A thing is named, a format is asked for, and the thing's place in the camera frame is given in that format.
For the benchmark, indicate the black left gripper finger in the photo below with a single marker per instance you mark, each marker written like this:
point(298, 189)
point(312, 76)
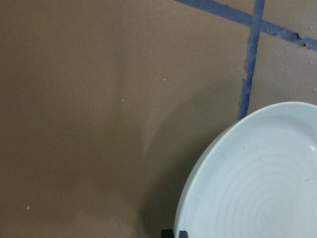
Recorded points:
point(183, 234)

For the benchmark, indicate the light blue plate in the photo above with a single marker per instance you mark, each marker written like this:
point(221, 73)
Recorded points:
point(258, 179)

